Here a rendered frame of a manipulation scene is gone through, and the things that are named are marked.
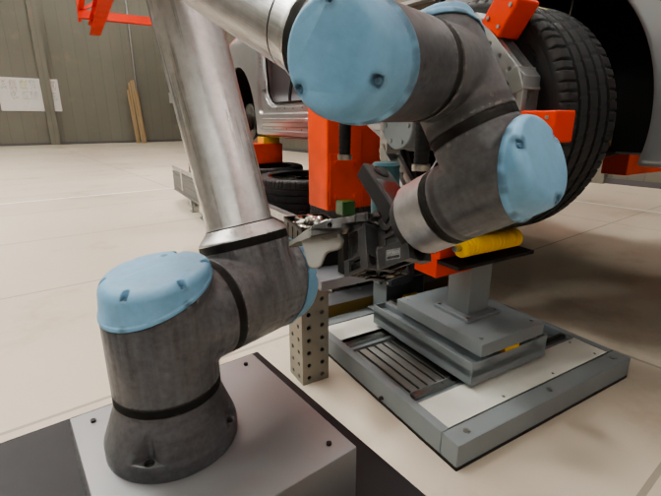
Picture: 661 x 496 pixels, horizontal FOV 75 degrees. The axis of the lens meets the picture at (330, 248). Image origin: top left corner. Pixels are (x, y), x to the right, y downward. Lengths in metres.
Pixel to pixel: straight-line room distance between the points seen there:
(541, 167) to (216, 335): 0.45
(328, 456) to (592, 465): 0.89
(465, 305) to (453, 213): 1.08
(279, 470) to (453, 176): 0.46
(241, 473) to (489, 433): 0.79
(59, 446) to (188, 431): 0.37
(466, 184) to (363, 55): 0.18
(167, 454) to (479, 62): 0.59
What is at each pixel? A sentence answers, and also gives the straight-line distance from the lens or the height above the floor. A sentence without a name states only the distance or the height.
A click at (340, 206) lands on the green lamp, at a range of 1.13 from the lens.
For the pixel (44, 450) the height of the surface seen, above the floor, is 0.30.
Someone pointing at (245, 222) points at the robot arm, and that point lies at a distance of 0.69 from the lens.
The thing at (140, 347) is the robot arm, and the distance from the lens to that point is 0.59.
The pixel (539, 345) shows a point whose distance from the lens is 1.63.
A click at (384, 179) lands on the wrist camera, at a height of 0.78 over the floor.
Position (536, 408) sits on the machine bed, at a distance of 1.44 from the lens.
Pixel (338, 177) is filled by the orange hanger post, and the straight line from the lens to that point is 1.69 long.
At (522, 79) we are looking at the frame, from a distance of 1.14.
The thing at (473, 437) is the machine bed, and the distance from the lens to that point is 1.26.
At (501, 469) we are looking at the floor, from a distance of 1.32.
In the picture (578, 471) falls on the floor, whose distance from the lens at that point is 1.39.
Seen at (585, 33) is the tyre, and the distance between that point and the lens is 1.39.
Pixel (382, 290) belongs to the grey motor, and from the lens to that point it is 1.82.
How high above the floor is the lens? 0.86
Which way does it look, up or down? 17 degrees down
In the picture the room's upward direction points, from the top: straight up
